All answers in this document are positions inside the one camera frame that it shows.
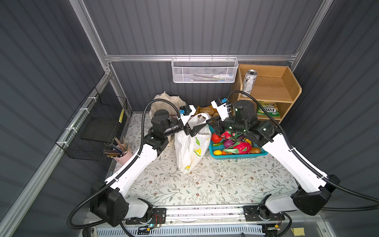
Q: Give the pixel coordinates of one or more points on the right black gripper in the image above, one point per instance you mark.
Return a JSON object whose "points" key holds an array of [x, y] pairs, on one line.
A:
{"points": [[218, 126]]}

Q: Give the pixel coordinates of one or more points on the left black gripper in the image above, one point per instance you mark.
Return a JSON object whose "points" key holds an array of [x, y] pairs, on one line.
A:
{"points": [[186, 128]]}

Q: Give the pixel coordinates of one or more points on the white plastic grocery bag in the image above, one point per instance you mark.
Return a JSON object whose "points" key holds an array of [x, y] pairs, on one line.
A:
{"points": [[190, 150]]}

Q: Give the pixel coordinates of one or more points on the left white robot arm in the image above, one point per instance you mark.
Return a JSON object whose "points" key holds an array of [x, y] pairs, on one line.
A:
{"points": [[108, 199]]}

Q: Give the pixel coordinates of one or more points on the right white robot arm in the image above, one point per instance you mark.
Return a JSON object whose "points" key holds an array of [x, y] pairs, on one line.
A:
{"points": [[314, 186]]}

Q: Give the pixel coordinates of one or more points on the lower pink dragon fruit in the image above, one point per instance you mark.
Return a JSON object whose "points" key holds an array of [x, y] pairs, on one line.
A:
{"points": [[239, 148]]}

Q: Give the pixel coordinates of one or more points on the purple onion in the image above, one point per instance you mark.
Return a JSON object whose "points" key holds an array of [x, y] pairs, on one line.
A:
{"points": [[228, 143]]}

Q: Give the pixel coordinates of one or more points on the red tomato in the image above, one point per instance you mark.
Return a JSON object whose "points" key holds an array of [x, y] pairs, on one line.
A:
{"points": [[216, 138]]}

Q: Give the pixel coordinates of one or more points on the green Fox's candy bag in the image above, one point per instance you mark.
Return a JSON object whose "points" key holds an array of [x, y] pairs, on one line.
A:
{"points": [[270, 107]]}

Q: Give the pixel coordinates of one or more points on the yellow bread tray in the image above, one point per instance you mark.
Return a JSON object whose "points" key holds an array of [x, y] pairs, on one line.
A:
{"points": [[209, 110]]}

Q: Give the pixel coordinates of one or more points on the yellow lemon lower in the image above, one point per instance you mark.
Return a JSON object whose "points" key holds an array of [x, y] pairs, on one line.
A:
{"points": [[217, 153]]}

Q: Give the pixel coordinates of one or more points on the teal plastic basket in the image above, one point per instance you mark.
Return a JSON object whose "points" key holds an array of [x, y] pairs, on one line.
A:
{"points": [[236, 137]]}

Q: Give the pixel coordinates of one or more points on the left silver drink can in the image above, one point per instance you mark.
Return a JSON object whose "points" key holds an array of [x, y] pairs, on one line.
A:
{"points": [[249, 81]]}

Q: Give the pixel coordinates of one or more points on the wooden shelf unit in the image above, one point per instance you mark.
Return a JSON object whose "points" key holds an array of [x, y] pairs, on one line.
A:
{"points": [[273, 84]]}

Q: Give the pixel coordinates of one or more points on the floral table mat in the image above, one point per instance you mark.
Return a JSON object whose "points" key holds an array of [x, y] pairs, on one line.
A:
{"points": [[240, 181]]}

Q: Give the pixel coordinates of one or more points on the pink pencil cup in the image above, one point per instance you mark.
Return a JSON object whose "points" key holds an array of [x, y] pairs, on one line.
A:
{"points": [[119, 150]]}

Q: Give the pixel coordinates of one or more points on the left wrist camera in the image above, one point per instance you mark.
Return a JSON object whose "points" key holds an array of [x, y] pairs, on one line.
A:
{"points": [[185, 113]]}

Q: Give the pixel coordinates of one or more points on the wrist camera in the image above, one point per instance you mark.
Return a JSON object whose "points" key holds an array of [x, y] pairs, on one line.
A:
{"points": [[185, 113], [223, 107]]}

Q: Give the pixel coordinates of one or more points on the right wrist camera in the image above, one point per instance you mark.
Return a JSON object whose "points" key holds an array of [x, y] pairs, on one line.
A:
{"points": [[223, 107]]}

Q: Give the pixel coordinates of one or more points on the white wire wall basket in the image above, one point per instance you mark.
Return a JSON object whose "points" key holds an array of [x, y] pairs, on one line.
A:
{"points": [[204, 69]]}

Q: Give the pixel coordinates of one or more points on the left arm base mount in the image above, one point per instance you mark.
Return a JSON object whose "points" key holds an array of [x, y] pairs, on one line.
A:
{"points": [[157, 216]]}

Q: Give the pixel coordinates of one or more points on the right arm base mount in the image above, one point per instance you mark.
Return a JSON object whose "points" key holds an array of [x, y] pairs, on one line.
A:
{"points": [[257, 213]]}

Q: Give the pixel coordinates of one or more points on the black wire wall basket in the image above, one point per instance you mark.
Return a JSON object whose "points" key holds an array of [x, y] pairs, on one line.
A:
{"points": [[92, 132]]}

